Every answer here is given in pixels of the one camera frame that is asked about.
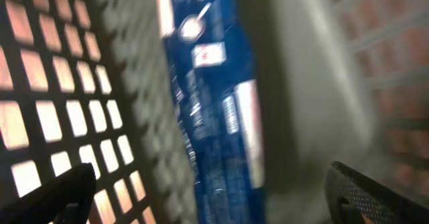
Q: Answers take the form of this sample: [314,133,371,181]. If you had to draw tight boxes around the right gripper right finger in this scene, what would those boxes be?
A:
[324,162,428,224]

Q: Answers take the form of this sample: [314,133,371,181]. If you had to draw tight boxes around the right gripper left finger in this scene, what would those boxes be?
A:
[1,163,97,223]

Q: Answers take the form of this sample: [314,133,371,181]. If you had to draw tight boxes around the blue food box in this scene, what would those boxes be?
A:
[157,0,265,223]

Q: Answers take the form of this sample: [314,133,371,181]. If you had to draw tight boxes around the grey plastic basket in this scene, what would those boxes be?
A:
[1,0,428,223]

